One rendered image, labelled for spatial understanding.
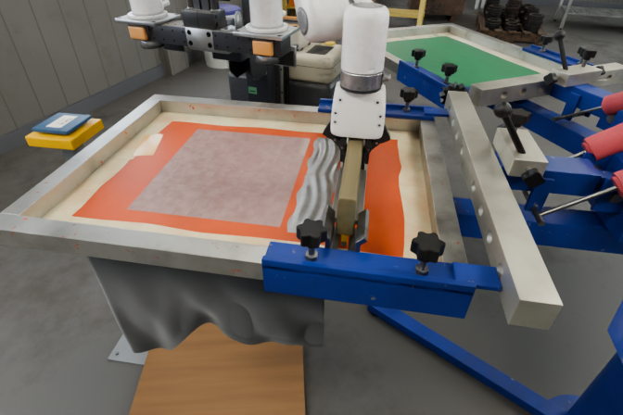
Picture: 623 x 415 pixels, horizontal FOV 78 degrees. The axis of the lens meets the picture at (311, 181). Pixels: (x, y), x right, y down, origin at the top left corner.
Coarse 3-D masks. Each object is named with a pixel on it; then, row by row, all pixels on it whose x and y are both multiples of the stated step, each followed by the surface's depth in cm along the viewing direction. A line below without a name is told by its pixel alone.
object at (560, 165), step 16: (560, 160) 73; (576, 160) 73; (512, 176) 72; (544, 176) 71; (560, 176) 70; (576, 176) 70; (592, 176) 69; (560, 192) 72; (576, 192) 72; (592, 192) 71
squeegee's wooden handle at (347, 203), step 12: (348, 144) 74; (360, 144) 74; (348, 156) 70; (360, 156) 70; (348, 168) 67; (360, 168) 67; (348, 180) 64; (348, 192) 61; (348, 204) 60; (348, 216) 61; (336, 228) 63; (348, 228) 62
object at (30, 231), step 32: (160, 96) 109; (128, 128) 94; (416, 128) 100; (96, 160) 84; (32, 192) 72; (64, 192) 76; (448, 192) 73; (0, 224) 64; (32, 224) 64; (64, 224) 64; (448, 224) 65; (96, 256) 63; (128, 256) 62; (160, 256) 60; (192, 256) 59; (224, 256) 59; (256, 256) 59; (448, 256) 59
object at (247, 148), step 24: (168, 144) 94; (192, 144) 94; (216, 144) 94; (240, 144) 94; (264, 144) 95; (288, 144) 95; (312, 144) 95; (384, 144) 95; (240, 168) 86; (264, 168) 86; (288, 168) 86; (384, 168) 86
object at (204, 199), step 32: (96, 192) 78; (128, 192) 78; (160, 192) 78; (192, 192) 78; (224, 192) 78; (256, 192) 78; (288, 192) 78; (384, 192) 79; (160, 224) 70; (192, 224) 70; (224, 224) 70; (256, 224) 70; (384, 224) 70
